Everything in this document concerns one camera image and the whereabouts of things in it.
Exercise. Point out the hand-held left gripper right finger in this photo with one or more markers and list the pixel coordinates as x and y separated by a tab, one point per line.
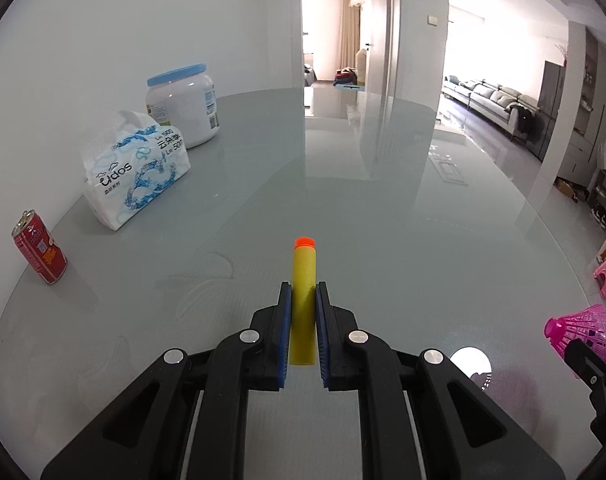
322	335

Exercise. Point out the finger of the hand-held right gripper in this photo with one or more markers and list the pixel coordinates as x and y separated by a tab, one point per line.
580	357

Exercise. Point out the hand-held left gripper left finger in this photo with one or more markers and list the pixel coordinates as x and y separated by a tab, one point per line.
284	335

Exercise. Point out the pink shuttlecock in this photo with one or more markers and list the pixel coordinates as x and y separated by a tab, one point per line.
583	325

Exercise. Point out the yellow foam dart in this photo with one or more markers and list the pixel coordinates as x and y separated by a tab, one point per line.
303	280

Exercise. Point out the shoe rack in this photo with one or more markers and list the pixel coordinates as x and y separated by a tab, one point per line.
605	200

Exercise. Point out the white blue tissue pack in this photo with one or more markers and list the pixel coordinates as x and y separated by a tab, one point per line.
133	175

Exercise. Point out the white jar with blue lid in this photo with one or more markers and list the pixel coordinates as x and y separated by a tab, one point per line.
188	105

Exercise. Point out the dark tall cabinet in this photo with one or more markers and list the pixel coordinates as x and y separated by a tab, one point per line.
550	105

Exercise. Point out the red drink can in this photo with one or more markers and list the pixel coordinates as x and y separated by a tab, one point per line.
40	252

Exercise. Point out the grey sofa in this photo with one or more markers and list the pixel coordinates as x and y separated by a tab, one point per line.
488	95

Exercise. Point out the beige curtain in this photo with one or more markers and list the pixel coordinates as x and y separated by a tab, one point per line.
349	35

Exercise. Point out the grey door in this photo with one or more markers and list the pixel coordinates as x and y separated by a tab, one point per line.
380	25

